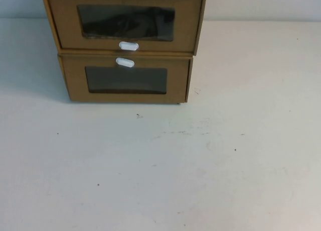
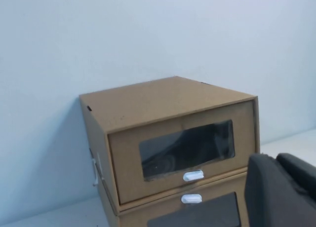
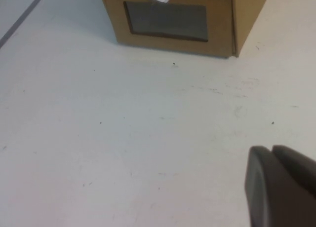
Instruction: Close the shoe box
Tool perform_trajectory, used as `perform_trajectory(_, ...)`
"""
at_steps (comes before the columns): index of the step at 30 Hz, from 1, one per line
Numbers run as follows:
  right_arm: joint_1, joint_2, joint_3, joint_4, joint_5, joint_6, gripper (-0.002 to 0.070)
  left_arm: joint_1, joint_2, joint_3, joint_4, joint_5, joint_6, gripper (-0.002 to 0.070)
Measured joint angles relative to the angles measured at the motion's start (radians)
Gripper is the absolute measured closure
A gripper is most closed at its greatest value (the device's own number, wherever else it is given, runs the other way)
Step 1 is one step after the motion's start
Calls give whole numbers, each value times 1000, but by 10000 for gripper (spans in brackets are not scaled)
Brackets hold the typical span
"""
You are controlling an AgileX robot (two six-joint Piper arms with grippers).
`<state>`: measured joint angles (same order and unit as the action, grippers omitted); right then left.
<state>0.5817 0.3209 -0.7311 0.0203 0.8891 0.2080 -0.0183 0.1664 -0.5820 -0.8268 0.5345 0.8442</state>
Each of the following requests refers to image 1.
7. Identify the cardboard drawer with wavy window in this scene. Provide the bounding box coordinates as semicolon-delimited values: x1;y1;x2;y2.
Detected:
46;0;204;54

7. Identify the cardboard drawer with rectangular window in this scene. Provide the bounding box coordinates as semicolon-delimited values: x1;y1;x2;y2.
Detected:
61;55;191;103

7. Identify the cardboard shoe box shell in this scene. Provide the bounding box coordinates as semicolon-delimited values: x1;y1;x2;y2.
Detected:
41;0;207;57
57;52;194;104

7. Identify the white plastic drawer handle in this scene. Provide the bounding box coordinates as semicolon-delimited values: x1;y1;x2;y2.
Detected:
118;41;139;51
115;57;135;69

